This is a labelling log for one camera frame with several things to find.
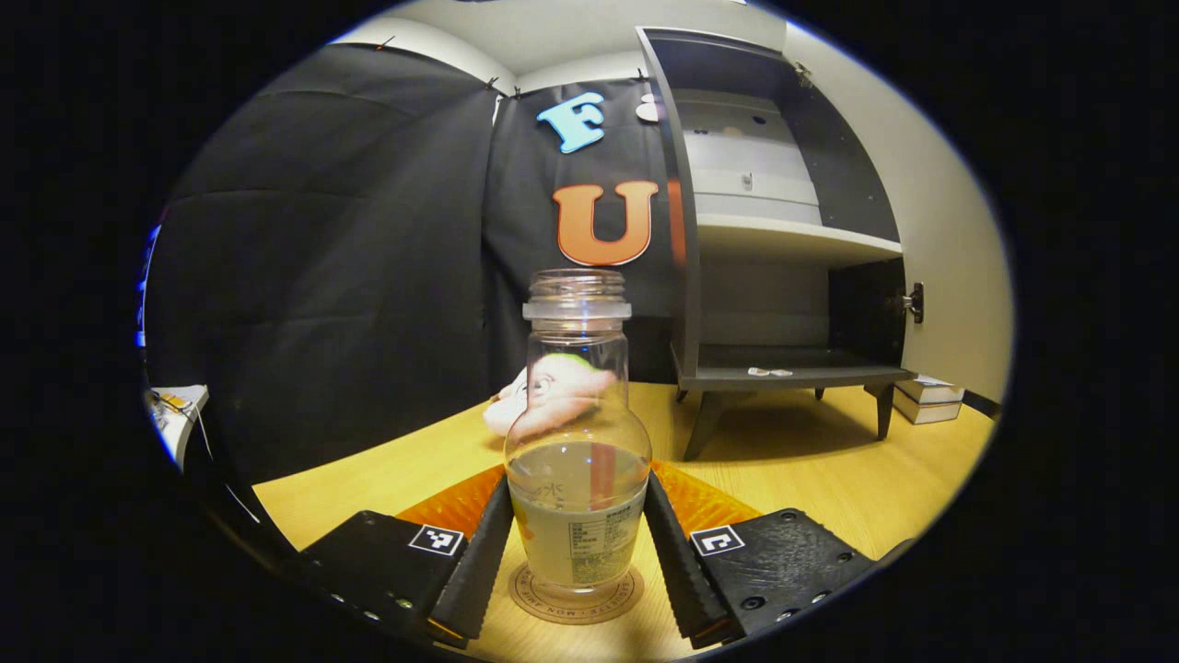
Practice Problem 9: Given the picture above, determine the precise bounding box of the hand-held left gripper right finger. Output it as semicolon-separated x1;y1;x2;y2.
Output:
643;460;876;648

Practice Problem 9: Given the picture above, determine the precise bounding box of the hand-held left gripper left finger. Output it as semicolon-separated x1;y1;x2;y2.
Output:
299;465;515;646

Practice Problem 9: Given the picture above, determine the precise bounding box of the round brown coaster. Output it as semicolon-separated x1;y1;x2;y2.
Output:
508;557;646;627

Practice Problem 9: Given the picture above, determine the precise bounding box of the clear plastic bottle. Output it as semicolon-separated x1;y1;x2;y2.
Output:
504;269;653;590

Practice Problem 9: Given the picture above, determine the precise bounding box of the dark grey cabinet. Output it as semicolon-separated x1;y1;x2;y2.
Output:
636;26;917;461

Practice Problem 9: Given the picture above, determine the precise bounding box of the beige cabinet door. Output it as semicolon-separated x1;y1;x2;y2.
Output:
783;18;1014;406

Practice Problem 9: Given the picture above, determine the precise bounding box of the pink soft toy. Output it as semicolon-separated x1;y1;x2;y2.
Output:
484;355;620;438

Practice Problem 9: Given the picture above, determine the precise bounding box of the grey book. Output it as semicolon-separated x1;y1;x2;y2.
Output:
893;394;964;425

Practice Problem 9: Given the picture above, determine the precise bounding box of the white portrait cover book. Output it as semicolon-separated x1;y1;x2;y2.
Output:
898;375;966;404

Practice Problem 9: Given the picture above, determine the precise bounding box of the black backdrop cloth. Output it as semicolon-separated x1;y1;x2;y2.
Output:
143;41;687;484

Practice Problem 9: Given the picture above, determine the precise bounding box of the white side desk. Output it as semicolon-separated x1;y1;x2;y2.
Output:
146;384;211;472

